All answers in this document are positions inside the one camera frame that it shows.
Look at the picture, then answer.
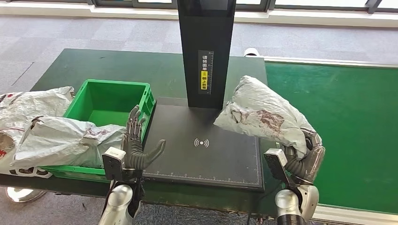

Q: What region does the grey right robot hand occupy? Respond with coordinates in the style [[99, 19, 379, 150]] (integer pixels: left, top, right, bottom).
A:
[[283, 127, 326, 184]]

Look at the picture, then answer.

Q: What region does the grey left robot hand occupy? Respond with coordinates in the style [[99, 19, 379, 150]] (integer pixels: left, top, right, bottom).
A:
[[121, 105, 167, 171]]

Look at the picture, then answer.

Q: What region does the grey poly parcel red stain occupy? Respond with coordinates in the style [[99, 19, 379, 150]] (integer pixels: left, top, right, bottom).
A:
[[11, 116, 127, 169]]

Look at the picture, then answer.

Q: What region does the grey poly parcel brown stain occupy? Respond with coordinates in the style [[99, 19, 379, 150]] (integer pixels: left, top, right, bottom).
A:
[[213, 75, 318, 159]]

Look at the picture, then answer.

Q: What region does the black inbound scanner machine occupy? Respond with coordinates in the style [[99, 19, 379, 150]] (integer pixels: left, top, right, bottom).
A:
[[141, 0, 266, 191]]

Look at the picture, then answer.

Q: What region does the green conveyor belt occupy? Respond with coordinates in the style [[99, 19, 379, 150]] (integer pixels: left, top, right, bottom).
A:
[[263, 56, 398, 225]]

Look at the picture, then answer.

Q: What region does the green plastic crate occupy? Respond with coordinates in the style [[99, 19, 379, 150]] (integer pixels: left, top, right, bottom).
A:
[[40, 79, 156, 184]]

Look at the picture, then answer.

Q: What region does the dark green table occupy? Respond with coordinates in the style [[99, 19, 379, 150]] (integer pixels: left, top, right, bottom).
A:
[[0, 48, 287, 217]]

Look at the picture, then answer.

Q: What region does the black yellow label sticker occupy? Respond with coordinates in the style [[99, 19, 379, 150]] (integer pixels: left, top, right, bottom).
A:
[[198, 50, 214, 95]]

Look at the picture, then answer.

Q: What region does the chrome round stand base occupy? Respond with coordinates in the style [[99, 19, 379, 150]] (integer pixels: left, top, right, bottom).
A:
[[4, 187, 47, 204]]

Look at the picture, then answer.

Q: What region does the white woven sack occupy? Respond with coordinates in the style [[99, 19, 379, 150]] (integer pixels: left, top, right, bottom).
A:
[[0, 86, 75, 180]]

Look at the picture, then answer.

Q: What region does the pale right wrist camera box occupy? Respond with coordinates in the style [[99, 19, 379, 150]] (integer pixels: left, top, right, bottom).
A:
[[263, 148, 291, 187]]

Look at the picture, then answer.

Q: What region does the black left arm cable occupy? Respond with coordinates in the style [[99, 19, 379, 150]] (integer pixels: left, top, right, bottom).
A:
[[102, 180, 114, 213]]

